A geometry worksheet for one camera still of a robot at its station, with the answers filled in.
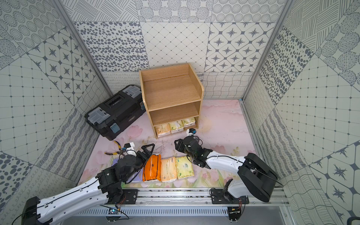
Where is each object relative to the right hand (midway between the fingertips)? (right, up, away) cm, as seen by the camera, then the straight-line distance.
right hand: (177, 143), depth 85 cm
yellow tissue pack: (-10, +7, +9) cm, 15 cm away
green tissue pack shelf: (+5, -13, -5) cm, 15 cm away
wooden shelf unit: (-3, +30, -5) cm, 31 cm away
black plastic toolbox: (-42, +16, +2) cm, 45 cm away
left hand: (-12, +1, -10) cm, 16 cm away
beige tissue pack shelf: (-4, -14, -6) cm, 15 cm away
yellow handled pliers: (-41, -8, +4) cm, 42 cm away
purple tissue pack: (-38, -11, -2) cm, 39 cm away
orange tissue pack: (-13, -13, -9) cm, 20 cm away
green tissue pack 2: (+8, +12, +13) cm, 19 cm away
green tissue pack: (-1, +9, +10) cm, 14 cm away
